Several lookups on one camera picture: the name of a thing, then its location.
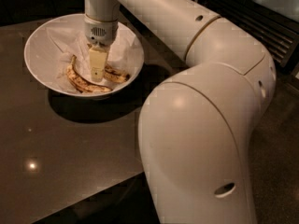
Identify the white gripper with vent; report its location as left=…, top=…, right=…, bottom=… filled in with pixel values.
left=84, top=15, right=118, bottom=82

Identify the spotted banana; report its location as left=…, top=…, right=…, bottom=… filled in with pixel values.
left=66, top=55, right=111, bottom=93
left=104, top=63, right=130, bottom=83

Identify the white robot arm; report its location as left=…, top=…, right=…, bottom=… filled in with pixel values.
left=85, top=0, right=277, bottom=224

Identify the white bowl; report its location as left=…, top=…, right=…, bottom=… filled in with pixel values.
left=23, top=13, right=146, bottom=101

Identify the white paper liner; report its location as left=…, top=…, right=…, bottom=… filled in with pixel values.
left=47, top=23, right=144, bottom=96

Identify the dark cabinet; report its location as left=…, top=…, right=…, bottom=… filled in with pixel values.
left=0, top=0, right=197, bottom=27

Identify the black slatted appliance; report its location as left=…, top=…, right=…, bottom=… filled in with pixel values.
left=197, top=0, right=299, bottom=77

